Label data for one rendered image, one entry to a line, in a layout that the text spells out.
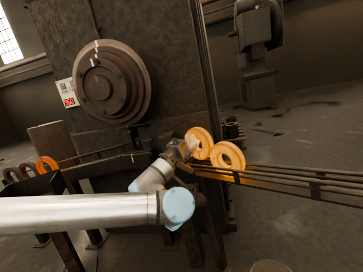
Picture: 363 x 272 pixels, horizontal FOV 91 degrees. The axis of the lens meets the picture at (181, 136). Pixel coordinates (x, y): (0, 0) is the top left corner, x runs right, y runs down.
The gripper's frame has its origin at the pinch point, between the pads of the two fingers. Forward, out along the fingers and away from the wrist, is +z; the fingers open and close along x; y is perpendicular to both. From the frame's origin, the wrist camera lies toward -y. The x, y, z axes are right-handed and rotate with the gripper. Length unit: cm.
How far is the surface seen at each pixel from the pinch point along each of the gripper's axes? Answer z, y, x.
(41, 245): -97, -54, 131
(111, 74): -5, 40, 34
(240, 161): -3.4, -5.5, -21.4
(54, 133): -22, -3, 326
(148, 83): 6.7, 28.5, 26.1
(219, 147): -2.1, -1.0, -13.0
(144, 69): 8.7, 35.4, 26.1
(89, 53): -3, 53, 46
